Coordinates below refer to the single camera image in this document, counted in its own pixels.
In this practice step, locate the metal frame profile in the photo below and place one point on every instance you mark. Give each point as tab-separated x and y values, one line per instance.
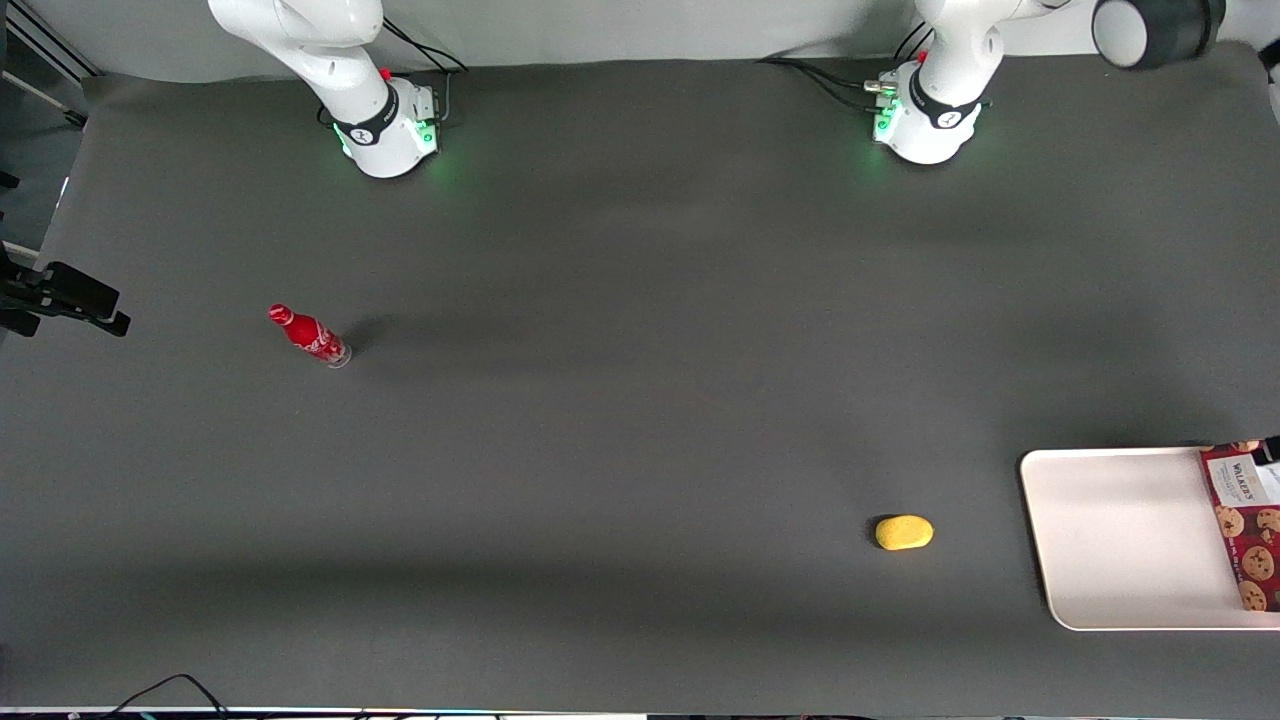
45	50

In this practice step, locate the yellow lemon-shaped fruit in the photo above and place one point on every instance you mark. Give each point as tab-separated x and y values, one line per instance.
904	533

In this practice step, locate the red soda bottle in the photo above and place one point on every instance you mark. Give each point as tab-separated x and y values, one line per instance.
308	334

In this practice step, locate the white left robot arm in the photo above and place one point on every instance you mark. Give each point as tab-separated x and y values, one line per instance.
950	90

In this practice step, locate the white rectangular tray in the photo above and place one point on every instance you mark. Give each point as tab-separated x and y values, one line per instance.
1130	540

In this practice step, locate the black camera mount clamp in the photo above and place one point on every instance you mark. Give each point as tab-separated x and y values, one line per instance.
70	295

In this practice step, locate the red tartan cookie box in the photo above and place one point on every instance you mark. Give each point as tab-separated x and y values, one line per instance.
1250	540

